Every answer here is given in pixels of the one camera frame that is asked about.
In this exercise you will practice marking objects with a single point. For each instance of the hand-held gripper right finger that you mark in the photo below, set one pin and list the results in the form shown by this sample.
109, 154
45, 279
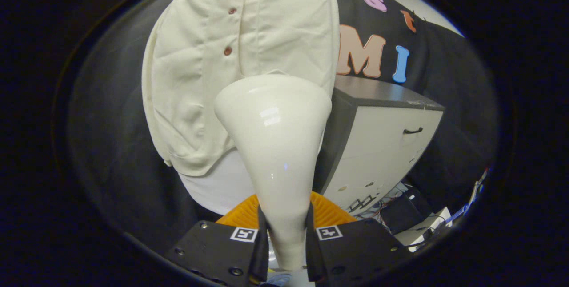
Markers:
355, 249

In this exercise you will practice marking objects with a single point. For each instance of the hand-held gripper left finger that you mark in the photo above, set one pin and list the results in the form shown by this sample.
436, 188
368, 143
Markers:
213, 251

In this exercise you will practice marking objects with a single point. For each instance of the cream button shirt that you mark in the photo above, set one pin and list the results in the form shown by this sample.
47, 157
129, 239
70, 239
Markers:
191, 78

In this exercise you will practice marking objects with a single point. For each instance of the black box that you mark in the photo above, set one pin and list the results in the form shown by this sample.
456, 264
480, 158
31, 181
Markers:
404, 211

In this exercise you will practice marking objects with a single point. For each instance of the white box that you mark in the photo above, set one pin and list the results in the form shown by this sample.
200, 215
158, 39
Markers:
426, 229

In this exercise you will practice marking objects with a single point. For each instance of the beige cabinet with grey top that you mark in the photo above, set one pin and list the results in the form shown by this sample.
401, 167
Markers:
378, 145

